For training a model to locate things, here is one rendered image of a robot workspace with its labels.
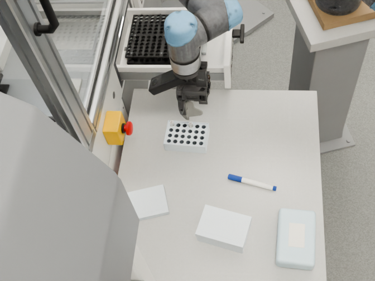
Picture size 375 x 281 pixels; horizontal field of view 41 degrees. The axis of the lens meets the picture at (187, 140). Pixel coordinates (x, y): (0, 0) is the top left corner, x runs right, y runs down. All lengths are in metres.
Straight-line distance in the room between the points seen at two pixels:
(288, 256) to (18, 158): 0.92
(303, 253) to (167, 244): 0.35
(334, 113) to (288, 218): 0.95
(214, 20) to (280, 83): 1.44
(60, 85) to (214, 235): 0.54
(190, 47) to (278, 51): 1.58
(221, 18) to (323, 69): 0.81
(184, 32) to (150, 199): 0.50
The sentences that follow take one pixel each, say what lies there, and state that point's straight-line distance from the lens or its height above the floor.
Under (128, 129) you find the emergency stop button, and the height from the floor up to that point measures 0.89.
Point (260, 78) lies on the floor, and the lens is 2.60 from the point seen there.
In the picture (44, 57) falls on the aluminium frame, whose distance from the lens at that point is 1.05.
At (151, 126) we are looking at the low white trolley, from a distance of 1.55.
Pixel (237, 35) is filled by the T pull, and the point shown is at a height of 0.91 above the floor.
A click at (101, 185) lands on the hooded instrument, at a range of 0.58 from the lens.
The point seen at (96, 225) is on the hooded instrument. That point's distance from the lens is 0.57.
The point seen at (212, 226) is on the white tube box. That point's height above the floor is 0.81.
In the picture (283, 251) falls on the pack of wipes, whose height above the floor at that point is 0.80.
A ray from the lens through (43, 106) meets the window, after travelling 1.18.
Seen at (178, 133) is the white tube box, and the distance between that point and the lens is 1.48.
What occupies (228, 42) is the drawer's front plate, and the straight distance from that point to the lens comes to 1.50.
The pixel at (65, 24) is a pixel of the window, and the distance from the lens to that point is 1.20.
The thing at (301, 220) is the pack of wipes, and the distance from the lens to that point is 1.34.
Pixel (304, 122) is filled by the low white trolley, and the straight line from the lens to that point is 1.54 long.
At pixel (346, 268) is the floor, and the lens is 2.17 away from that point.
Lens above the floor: 2.03
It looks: 58 degrees down
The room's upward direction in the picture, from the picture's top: 11 degrees counter-clockwise
